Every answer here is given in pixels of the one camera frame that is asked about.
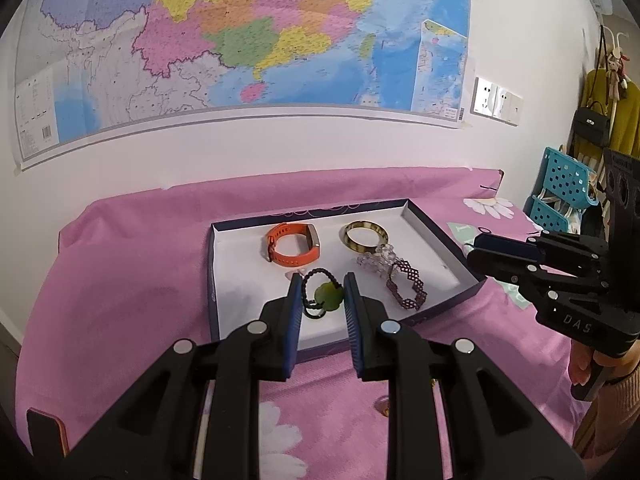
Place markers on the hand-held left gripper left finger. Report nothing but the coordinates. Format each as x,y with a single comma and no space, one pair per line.
292,325

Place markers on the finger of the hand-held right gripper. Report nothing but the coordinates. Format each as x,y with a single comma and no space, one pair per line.
505,245
500,265

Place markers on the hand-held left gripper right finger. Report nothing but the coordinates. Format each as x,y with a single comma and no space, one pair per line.
354,325

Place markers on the pink stone pendant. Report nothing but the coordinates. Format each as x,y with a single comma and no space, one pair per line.
291,275

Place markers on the white shallow tray box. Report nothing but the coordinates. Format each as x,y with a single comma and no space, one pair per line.
240,300

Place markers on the person's right forearm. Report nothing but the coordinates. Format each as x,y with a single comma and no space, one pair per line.
617,410

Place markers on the person's right hand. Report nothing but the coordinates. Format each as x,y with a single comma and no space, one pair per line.
580,367

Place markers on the gold tortoiseshell bangle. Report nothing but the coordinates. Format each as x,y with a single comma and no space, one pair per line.
362,249

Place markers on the blue perforated plastic rack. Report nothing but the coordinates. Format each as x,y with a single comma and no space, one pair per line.
560,180

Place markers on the orange fitness band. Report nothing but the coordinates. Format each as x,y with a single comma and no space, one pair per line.
287,230

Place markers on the black handbag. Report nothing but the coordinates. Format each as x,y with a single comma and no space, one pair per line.
590,127

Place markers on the yellow hanging coat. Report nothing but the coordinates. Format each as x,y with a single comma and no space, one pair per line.
625,120

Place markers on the pink printed blanket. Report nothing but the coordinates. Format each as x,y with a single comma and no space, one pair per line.
125,285

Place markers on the hanging plush doll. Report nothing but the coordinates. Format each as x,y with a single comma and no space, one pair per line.
615,75

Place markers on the black flat device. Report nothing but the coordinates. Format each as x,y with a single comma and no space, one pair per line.
45,430

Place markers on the white wall socket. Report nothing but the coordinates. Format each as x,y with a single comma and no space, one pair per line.
495,100

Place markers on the colourful wall map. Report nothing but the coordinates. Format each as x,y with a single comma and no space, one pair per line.
250,35

